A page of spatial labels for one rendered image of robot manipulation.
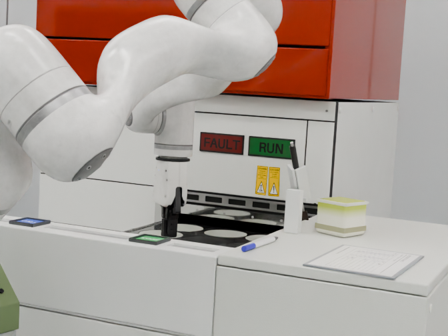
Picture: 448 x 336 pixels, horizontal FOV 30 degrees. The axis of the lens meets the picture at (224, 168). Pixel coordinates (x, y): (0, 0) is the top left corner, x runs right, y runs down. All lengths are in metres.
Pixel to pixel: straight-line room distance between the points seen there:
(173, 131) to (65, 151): 0.70
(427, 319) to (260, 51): 0.49
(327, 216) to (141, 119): 0.43
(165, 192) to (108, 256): 0.34
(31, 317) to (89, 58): 0.80
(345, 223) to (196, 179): 0.58
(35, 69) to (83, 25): 1.07
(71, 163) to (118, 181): 1.09
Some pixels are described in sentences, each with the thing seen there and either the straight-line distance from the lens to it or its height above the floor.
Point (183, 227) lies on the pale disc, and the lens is 2.00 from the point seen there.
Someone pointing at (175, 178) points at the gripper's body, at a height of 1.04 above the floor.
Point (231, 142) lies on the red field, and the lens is 2.04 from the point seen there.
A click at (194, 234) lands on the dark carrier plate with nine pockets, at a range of 1.91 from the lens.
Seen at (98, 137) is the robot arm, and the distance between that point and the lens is 1.11.
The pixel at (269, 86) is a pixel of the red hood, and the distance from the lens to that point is 1.95.
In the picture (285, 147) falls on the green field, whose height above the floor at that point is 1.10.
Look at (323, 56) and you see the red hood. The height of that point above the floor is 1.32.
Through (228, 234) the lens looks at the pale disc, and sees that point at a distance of 1.93.
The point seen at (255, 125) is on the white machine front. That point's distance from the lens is 2.01.
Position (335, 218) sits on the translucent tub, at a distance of 1.63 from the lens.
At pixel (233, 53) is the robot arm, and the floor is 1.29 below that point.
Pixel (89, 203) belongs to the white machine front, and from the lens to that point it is 2.25.
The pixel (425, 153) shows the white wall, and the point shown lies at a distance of 3.42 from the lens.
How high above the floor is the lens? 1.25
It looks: 6 degrees down
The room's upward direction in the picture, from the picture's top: 3 degrees clockwise
